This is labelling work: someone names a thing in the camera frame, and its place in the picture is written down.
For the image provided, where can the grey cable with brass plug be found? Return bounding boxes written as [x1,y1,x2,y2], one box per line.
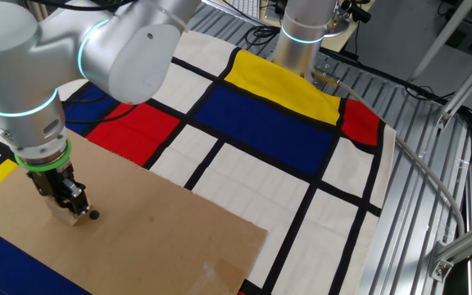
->
[311,68,466,238]

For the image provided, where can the brown cardboard sheet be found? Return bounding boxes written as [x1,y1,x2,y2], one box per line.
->
[0,129,269,295]

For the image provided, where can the black coiled cables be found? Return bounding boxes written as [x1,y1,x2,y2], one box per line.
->
[243,23,283,48]

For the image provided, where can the pale grey slanted leg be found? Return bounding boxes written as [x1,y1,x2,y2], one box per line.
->
[407,0,472,83]

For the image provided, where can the small wooden block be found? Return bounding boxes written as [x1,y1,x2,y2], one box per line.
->
[43,196,91,226]

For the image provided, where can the colour block patterned cloth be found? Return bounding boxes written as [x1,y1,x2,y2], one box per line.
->
[0,30,397,295]

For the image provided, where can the white keyboard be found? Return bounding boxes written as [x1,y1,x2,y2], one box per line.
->
[219,0,262,20]

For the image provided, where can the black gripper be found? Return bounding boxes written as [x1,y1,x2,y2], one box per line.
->
[26,161,92,217]

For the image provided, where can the aluminium frame strut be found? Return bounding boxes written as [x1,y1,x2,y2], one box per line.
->
[435,48,472,130]
[427,213,472,284]

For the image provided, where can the black webcam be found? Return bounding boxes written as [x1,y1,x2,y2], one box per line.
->
[340,0,372,25]

